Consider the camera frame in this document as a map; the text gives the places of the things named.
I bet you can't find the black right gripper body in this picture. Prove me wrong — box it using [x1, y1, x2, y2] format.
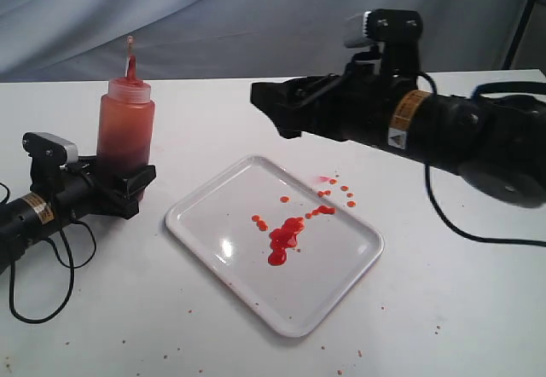
[250, 50, 421, 142]

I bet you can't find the red sauce squeeze bottle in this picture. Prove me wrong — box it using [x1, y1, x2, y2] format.
[96, 36, 155, 176]

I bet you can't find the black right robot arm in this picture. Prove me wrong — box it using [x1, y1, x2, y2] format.
[250, 49, 545, 208]

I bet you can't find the grey backdrop cloth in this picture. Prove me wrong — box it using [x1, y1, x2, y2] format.
[1, 0, 525, 82]

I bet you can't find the black tripod stand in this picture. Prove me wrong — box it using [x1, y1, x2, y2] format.
[502, 0, 537, 70]

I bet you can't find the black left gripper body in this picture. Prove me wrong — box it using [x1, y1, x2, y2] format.
[30, 157, 139, 223]

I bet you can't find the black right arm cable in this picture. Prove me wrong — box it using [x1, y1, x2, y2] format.
[415, 72, 546, 248]

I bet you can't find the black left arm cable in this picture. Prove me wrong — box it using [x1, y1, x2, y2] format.
[0, 180, 98, 325]

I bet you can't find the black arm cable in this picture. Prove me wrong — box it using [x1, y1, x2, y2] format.
[0, 180, 98, 325]
[415, 72, 546, 248]

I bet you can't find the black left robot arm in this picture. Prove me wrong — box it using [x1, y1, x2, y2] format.
[1, 156, 156, 270]

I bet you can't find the white rectangular plastic tray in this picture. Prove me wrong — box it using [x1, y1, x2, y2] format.
[165, 155, 384, 338]

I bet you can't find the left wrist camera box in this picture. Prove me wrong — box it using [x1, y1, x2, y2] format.
[22, 132, 79, 166]

